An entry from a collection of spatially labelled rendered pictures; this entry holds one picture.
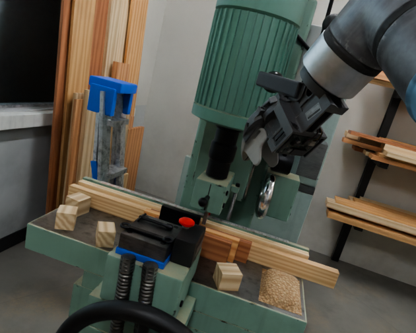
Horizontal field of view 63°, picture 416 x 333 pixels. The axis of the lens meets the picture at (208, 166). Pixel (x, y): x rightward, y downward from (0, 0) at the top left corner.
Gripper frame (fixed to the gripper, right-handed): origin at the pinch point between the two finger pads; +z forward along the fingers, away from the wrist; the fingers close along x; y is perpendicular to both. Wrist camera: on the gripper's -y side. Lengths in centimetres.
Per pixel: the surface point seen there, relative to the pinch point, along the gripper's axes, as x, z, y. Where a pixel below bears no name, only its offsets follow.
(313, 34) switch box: 30.4, -8.1, -37.8
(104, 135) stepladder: -4, 78, -67
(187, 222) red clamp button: -8.6, 11.9, 8.3
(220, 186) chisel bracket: 2.0, 13.2, -0.8
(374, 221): 190, 98, -36
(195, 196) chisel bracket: -1.8, 18.1, -1.0
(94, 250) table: -21.2, 29.7, 5.7
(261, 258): 14.5, 22.3, 12.2
